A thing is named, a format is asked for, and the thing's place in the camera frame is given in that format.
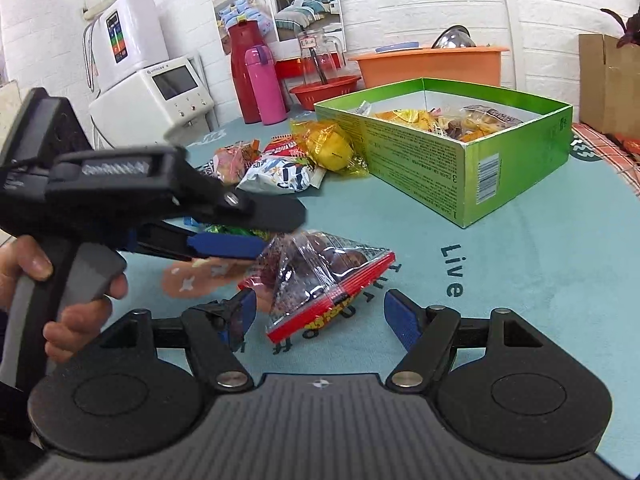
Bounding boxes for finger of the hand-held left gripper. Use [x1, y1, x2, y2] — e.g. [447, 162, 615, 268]
[127, 222, 269, 262]
[200, 184, 307, 235]

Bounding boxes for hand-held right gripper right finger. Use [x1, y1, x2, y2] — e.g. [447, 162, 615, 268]
[384, 289, 546, 395]

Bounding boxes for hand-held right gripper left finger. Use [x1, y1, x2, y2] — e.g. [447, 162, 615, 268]
[97, 287, 258, 395]

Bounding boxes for green snack packet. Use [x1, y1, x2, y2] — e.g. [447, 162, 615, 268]
[202, 222, 273, 241]

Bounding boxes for white blue print snack packet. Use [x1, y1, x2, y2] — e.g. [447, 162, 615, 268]
[236, 154, 327, 196]

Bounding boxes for clear orange snack packet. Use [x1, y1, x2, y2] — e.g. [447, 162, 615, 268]
[210, 140, 261, 183]

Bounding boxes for red white lettered snack packet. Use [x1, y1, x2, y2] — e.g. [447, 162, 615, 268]
[260, 135, 313, 161]

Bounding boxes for clear dark snack packet red edge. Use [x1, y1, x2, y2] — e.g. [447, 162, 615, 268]
[239, 230, 397, 345]

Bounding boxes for clear yellow fruit snack packet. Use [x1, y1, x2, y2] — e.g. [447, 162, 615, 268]
[291, 120, 370, 177]

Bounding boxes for green cardboard box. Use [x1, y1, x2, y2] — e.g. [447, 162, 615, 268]
[314, 77, 574, 228]

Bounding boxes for clear packet with brown bars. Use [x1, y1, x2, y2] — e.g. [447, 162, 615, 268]
[460, 105, 523, 133]

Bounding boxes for person's left forearm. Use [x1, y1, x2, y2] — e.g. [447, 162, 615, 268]
[0, 382, 36, 461]

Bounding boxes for person's left hand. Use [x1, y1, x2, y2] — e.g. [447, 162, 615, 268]
[0, 234, 129, 364]

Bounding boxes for white machine with screen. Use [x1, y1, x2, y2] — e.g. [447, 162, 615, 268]
[89, 56, 216, 147]

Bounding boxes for teal printed tablecloth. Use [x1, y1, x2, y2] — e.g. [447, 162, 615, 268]
[115, 112, 640, 466]

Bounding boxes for pink insulated bottle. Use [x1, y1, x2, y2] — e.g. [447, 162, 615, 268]
[244, 45, 288, 126]

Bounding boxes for red plastic basin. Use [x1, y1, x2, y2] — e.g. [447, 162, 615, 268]
[289, 75, 362, 110]

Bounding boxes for red thermos jug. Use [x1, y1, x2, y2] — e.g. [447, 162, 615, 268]
[227, 20, 276, 125]

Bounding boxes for dark stirring stick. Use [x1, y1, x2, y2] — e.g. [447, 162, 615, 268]
[310, 50, 328, 86]

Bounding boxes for glass pitcher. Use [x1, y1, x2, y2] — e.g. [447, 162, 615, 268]
[296, 30, 347, 86]

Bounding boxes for orange plastic basin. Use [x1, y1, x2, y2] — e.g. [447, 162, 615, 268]
[348, 45, 510, 90]

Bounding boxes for steel bowl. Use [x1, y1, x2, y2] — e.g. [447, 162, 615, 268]
[431, 25, 477, 50]

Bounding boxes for red plaid cloth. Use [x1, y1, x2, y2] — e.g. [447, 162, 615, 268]
[570, 122, 640, 196]

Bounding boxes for brown cardboard box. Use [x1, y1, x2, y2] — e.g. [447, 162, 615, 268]
[579, 34, 640, 141]

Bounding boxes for dark purple leaf plant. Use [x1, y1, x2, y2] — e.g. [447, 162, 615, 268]
[600, 0, 640, 48]

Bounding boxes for white wall water purifier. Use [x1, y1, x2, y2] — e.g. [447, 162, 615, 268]
[82, 0, 171, 93]

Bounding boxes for wall poster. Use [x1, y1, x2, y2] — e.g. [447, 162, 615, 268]
[204, 0, 346, 78]

